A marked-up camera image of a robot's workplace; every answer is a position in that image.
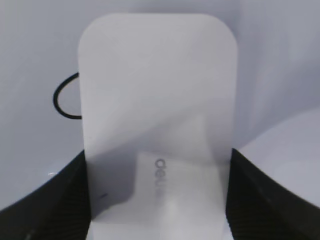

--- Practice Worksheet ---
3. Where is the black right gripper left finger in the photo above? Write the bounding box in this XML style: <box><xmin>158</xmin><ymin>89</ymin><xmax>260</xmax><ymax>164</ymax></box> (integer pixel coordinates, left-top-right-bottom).
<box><xmin>0</xmin><ymin>152</ymin><xmax>91</xmax><ymax>240</ymax></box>

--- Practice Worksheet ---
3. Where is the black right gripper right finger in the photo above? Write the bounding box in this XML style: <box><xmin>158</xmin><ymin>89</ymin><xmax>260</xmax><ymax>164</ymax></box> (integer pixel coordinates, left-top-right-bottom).
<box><xmin>225</xmin><ymin>149</ymin><xmax>320</xmax><ymax>240</ymax></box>

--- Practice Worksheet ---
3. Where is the white whiteboard eraser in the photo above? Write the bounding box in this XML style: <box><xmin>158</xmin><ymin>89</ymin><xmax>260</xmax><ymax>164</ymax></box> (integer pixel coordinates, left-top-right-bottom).
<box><xmin>78</xmin><ymin>13</ymin><xmax>238</xmax><ymax>240</ymax></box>

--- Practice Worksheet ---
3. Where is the aluminium framed whiteboard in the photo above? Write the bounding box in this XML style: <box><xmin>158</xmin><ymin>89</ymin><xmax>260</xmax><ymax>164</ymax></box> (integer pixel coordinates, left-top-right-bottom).
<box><xmin>0</xmin><ymin>0</ymin><xmax>320</xmax><ymax>208</ymax></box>

